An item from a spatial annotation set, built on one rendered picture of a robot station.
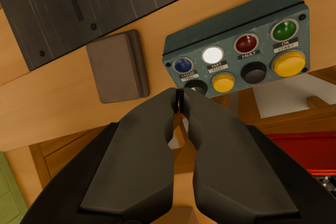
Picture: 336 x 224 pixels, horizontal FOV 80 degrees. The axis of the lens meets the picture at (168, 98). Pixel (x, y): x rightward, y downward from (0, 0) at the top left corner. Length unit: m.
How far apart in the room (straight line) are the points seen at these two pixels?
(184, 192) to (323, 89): 0.98
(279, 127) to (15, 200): 0.82
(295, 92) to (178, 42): 1.03
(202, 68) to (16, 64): 0.40
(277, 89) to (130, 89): 1.00
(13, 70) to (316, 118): 0.59
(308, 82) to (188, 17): 1.01
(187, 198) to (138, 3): 0.36
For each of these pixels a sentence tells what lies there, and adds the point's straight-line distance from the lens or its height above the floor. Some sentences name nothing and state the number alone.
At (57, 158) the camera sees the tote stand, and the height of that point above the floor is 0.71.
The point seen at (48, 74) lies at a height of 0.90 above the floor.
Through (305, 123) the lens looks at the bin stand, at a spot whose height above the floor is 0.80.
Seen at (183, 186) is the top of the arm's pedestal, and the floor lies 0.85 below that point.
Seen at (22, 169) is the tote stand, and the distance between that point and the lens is 0.84.
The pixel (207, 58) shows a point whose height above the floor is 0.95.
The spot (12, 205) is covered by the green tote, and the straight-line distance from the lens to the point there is 0.90.
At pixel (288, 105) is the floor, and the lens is 1.24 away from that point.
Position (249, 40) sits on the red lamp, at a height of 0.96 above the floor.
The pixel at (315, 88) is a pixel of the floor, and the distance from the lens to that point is 1.25.
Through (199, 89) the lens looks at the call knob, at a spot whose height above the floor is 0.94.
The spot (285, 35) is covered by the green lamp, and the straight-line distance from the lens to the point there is 0.23.
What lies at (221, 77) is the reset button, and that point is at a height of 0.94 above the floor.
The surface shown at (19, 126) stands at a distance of 0.54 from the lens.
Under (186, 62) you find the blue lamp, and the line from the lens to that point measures 0.23.
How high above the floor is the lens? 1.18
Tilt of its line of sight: 66 degrees down
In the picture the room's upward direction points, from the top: 125 degrees counter-clockwise
